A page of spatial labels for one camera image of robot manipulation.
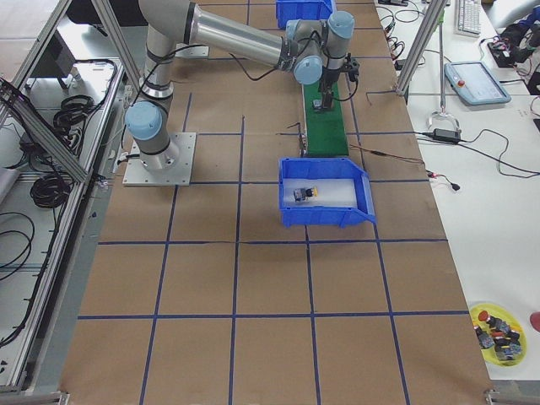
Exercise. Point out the white keyboard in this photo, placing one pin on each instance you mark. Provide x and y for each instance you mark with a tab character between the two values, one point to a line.
467	17

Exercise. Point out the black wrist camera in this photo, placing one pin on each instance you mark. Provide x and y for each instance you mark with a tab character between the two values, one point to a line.
351	68

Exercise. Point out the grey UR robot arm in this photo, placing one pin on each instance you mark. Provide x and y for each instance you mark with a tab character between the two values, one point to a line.
172	23

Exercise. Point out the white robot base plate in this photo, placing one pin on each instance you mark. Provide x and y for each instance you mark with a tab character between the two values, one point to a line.
172	167

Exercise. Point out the yellow push button switch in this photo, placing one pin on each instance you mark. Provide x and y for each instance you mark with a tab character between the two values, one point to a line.
303	194

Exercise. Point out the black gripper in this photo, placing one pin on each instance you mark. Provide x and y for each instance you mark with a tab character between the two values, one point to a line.
328	82

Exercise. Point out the blue plastic bin far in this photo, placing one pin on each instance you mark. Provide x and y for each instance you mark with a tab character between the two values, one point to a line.
286	10

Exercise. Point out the aluminium frame post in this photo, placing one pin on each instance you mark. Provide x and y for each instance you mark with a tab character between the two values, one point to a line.
433	15

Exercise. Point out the green conveyor belt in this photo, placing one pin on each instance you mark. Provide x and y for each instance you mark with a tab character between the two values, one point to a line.
322	44

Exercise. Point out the blue plastic bin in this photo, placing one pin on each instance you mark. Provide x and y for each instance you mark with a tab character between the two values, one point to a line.
327	168
286	10

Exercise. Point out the robot teach pendant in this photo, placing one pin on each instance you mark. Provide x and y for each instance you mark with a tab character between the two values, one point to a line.
475	84

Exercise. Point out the blue plastic bin near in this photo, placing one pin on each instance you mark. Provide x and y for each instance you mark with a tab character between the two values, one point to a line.
327	168

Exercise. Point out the metal reacher pole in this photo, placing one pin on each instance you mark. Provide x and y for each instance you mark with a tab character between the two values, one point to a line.
437	118

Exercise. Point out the black power brick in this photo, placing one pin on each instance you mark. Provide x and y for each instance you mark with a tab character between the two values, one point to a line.
446	136

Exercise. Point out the yellow plate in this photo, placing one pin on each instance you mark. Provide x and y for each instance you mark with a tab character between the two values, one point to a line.
500	336

